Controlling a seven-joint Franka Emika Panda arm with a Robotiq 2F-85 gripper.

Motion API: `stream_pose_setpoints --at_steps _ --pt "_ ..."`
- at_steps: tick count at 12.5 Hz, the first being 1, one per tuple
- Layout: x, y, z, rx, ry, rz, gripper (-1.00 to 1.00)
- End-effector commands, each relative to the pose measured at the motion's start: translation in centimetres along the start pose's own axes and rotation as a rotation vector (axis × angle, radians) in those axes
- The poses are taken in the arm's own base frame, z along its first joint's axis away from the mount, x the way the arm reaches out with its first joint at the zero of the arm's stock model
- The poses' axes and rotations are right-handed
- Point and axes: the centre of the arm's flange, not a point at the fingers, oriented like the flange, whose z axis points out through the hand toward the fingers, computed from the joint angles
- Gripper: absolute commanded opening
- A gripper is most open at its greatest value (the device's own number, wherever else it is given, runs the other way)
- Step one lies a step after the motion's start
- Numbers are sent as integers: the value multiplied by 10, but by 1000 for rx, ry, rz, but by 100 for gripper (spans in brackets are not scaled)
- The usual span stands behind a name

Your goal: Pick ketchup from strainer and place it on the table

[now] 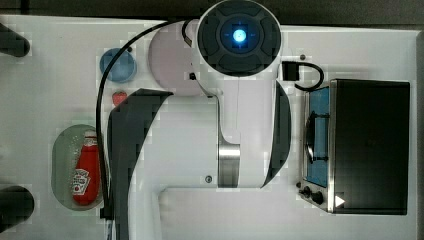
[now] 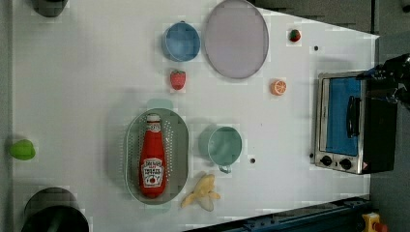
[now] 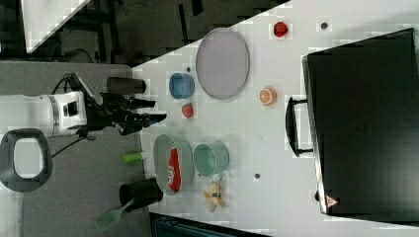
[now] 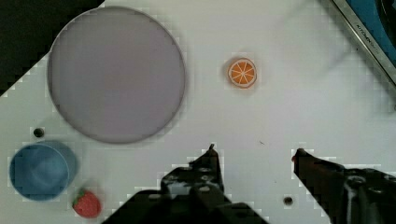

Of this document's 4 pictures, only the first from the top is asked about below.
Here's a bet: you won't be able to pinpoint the red plush ketchup bottle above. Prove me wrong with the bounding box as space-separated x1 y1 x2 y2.
72 130 100 206

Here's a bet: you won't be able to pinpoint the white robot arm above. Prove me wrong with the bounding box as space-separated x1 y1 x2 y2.
107 0 291 240

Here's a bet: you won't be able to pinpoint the lilac round plate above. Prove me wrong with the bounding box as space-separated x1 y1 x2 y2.
148 21 202 96

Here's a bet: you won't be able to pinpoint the red toy strawberry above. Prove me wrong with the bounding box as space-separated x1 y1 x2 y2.
112 91 127 106

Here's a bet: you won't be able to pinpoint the blue bowl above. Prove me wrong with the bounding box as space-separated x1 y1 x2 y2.
99 48 137 83

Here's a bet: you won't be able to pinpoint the black toaster oven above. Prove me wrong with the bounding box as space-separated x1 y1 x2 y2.
297 79 410 215

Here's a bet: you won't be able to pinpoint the black clamp lower left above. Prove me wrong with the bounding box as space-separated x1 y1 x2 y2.
0 186 35 232

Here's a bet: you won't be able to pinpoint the black clamp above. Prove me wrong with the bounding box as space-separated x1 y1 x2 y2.
0 186 35 232
0 24 30 57

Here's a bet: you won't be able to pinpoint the black clamp upper left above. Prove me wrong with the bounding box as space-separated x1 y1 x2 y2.
0 24 30 57

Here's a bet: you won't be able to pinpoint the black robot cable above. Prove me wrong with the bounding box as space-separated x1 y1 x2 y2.
95 19 183 220

